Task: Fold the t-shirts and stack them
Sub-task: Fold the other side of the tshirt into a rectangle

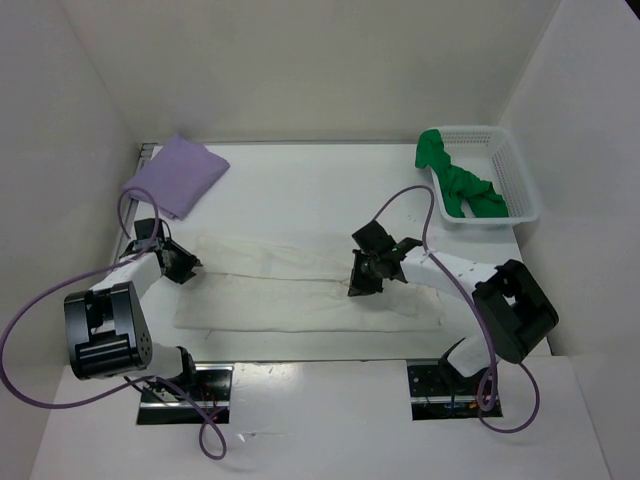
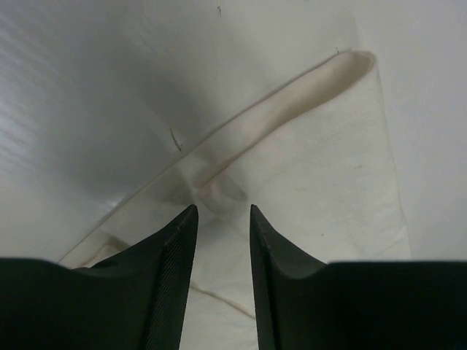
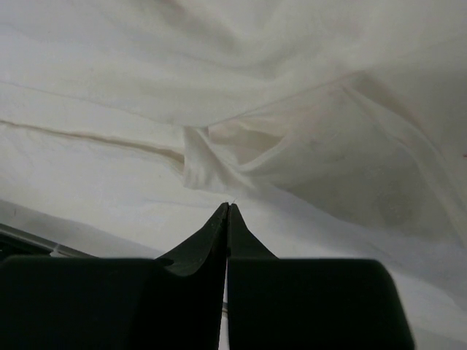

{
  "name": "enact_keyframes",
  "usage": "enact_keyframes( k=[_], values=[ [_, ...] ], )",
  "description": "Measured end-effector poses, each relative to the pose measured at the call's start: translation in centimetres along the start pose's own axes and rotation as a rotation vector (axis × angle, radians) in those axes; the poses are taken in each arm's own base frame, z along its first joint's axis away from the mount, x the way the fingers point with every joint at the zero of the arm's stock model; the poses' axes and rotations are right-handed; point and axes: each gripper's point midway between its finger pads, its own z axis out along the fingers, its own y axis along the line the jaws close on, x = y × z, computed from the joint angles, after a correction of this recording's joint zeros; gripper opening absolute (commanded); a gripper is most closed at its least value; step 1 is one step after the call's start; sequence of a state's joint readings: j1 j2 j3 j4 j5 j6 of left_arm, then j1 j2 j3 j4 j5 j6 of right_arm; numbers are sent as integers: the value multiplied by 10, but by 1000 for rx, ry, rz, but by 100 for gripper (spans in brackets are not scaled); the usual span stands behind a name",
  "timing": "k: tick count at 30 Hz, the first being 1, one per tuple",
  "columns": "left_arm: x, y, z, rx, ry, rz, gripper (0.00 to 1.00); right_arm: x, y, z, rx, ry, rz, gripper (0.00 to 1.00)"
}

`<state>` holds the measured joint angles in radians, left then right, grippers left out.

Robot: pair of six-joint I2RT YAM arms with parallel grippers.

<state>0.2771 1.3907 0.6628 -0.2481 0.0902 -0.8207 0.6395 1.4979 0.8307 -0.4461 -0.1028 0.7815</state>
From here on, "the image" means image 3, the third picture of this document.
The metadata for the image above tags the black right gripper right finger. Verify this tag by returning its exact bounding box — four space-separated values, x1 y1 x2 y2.
227 205 416 349

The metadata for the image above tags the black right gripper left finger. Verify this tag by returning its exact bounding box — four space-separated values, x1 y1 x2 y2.
1 204 228 349

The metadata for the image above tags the white t shirt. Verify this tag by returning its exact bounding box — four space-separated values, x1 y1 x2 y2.
1 1 466 297

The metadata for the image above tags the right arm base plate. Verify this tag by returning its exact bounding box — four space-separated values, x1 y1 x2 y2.
1 224 76 260

